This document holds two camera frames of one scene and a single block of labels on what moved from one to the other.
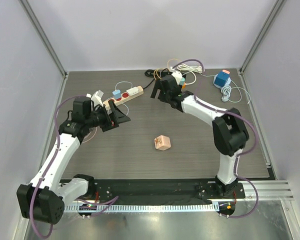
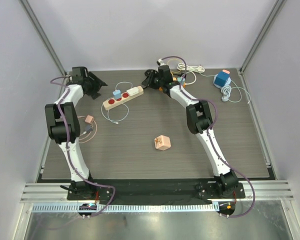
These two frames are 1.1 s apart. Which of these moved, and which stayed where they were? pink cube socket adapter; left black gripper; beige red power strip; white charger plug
Moved: left black gripper
Stayed: white charger plug; pink cube socket adapter; beige red power strip
